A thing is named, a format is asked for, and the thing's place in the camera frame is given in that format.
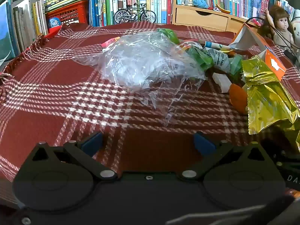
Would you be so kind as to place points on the black model bicycle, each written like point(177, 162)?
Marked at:
point(134, 14)

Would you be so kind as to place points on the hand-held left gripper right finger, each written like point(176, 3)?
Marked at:
point(204, 143)

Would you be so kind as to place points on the brown haired doll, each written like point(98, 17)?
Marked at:
point(280, 25)

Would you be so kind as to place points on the colourful candy wrapper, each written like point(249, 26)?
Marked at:
point(110, 44)

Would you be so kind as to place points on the wooden drawer organizer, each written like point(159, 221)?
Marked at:
point(199, 18)

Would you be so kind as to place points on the blue yarn ball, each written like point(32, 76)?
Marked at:
point(200, 2)

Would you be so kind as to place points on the small red white toy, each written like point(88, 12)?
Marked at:
point(219, 9)

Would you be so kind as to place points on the rolled white paper tube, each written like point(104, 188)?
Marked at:
point(220, 45)

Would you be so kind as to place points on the white rabbit plush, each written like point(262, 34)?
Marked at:
point(296, 32)

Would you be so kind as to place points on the red plastic crate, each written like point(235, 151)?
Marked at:
point(70, 13)

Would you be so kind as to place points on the green wrapper with white label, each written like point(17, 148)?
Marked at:
point(201, 59)

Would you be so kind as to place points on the clear plastic bag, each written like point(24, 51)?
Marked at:
point(143, 58)

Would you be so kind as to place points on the red plaid blanket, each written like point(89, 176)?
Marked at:
point(58, 86)

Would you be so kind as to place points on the orange and white carton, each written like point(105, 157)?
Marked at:
point(252, 39)

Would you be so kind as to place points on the row of thin pale books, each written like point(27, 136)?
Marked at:
point(21, 28)

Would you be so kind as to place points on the pink flower ornament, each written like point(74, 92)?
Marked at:
point(257, 22)

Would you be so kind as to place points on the gold foil packet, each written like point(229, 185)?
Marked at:
point(267, 93)

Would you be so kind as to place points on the orange peel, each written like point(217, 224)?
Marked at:
point(238, 97)

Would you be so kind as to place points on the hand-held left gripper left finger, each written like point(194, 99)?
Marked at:
point(92, 143)

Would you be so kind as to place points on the red brown snack packet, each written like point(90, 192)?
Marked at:
point(191, 44)

